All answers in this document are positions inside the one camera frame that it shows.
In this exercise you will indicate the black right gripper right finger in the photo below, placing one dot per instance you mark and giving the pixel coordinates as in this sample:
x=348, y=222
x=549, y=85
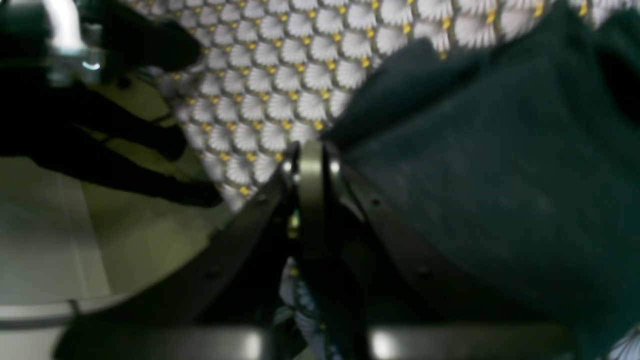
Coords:
x=416, y=304

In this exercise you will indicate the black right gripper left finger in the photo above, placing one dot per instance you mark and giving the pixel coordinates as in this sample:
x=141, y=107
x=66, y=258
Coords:
x=221, y=304

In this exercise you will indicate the dark navy T-shirt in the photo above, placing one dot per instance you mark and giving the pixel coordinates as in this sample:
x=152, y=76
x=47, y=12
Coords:
x=521, y=164

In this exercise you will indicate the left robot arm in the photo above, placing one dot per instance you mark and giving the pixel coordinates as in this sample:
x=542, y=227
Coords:
x=48, y=125

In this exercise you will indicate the fan patterned table cloth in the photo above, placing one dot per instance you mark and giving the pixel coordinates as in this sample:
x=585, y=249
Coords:
x=279, y=71

